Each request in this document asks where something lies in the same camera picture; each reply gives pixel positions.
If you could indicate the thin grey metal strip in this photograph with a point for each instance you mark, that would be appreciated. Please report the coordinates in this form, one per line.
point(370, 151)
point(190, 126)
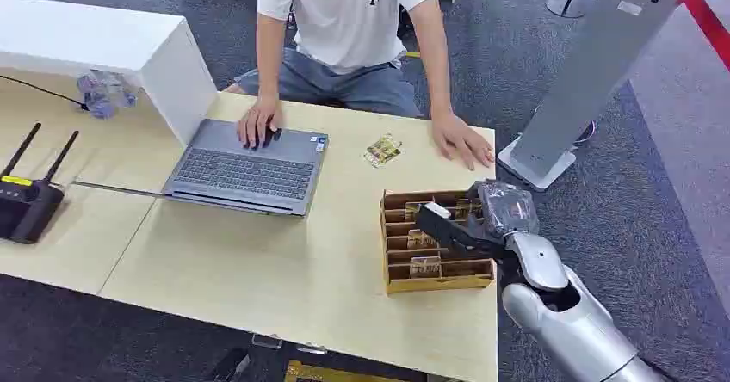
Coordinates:
point(117, 188)

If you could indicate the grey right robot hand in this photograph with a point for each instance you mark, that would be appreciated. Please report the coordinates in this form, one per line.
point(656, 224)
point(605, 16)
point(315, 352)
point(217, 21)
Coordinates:
point(504, 208)

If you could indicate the clear desk clamp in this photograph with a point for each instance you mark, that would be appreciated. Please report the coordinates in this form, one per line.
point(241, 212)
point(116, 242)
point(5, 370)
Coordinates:
point(312, 349)
point(267, 342)

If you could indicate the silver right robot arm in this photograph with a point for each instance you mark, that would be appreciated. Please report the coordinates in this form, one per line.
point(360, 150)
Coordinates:
point(570, 322)

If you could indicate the wooden card box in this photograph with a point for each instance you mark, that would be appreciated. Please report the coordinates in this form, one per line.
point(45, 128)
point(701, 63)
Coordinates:
point(399, 285)

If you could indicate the person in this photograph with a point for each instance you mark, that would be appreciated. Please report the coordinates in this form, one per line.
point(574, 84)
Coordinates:
point(342, 20)

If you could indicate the red beam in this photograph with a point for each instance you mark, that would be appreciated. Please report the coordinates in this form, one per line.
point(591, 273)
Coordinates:
point(707, 23)

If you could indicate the printed card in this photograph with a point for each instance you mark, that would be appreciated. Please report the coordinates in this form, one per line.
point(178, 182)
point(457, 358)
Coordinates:
point(383, 150)
point(425, 267)
point(413, 210)
point(421, 240)

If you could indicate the black router with antennas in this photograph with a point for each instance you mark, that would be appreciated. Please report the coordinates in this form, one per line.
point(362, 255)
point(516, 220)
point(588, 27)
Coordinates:
point(28, 203)

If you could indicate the person's left hand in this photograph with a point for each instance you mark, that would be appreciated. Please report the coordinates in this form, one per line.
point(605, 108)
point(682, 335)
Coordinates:
point(459, 137)

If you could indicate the grey laptop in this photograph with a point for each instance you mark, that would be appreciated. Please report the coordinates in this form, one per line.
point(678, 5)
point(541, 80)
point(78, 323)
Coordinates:
point(245, 174)

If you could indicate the person's right hand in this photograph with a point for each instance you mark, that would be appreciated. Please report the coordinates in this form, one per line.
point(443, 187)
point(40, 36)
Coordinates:
point(256, 120)

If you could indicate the yellow box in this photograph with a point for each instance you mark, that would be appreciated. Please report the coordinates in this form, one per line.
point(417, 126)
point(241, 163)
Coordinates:
point(331, 373)

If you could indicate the grey panel stand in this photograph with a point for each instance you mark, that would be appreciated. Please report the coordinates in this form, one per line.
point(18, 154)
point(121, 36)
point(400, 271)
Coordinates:
point(593, 66)

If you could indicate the crumpled clear plastic bag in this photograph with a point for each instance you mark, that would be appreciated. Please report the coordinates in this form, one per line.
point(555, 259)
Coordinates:
point(105, 93)

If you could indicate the white desk shelf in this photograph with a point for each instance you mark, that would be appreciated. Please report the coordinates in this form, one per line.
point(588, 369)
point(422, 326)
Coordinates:
point(114, 43)

